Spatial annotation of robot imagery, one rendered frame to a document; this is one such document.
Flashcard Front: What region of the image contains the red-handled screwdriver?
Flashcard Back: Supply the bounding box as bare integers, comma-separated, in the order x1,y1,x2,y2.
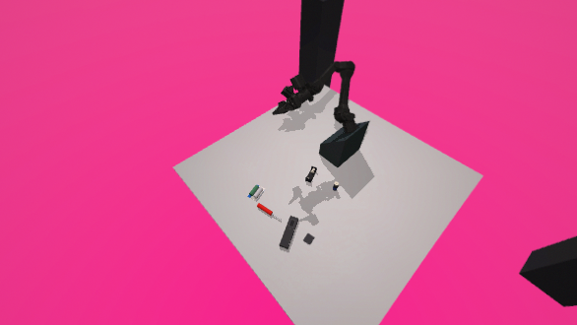
257,203,281,220

